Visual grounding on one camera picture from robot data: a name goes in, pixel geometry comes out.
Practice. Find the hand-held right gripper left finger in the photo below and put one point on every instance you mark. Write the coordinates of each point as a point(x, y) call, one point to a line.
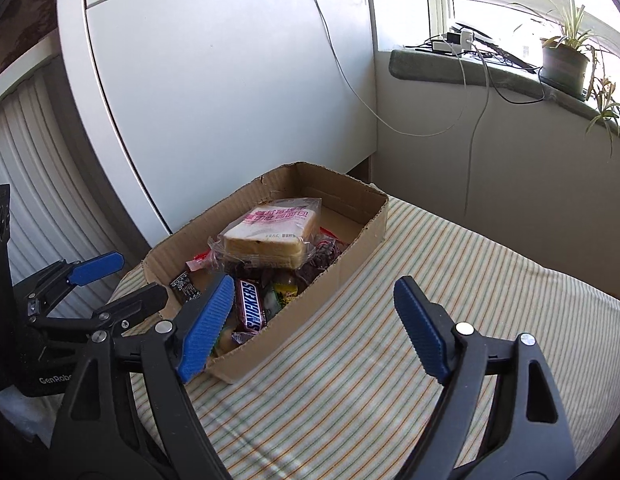
point(207, 325)

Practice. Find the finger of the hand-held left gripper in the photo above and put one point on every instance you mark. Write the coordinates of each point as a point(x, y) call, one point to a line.
point(140, 305)
point(97, 267)

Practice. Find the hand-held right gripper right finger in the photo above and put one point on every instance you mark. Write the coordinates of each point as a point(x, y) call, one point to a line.
point(422, 332)

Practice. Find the yellow candy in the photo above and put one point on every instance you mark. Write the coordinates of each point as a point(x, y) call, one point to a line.
point(224, 337)

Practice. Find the pink and black snack packet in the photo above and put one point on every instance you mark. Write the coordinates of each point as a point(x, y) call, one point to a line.
point(186, 286)

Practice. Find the brown chocolate bar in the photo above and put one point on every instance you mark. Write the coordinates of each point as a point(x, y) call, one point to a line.
point(251, 310)

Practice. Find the clear bag of dark fruit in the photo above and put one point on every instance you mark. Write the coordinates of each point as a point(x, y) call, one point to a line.
point(245, 271)
point(320, 260)

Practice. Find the green candy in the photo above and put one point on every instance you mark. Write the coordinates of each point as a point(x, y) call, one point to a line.
point(271, 302)

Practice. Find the yellow green snack packet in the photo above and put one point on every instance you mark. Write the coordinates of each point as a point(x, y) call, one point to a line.
point(286, 292)

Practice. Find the packaged sliced bread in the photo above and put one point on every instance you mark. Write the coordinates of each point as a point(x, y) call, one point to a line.
point(270, 245)

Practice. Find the cardboard box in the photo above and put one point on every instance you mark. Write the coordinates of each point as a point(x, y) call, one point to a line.
point(310, 330)

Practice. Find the white ribbed panel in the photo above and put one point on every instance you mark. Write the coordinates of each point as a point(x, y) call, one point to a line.
point(50, 185)

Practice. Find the white cabinet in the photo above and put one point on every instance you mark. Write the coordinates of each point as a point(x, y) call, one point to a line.
point(215, 85)

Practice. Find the grey stone windowsill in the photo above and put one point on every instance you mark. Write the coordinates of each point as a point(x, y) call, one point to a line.
point(424, 67)

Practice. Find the white power adapter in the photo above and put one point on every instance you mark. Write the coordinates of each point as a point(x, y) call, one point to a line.
point(442, 47)

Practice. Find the dark flat device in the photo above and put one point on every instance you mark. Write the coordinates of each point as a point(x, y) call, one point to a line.
point(509, 57)

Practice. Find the white charger cube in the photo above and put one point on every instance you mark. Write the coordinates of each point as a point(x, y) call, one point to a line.
point(465, 40)

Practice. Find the potted spider plant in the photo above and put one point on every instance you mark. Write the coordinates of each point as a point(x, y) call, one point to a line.
point(564, 67)

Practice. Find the white window frame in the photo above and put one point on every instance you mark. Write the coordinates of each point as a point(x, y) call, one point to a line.
point(439, 5)

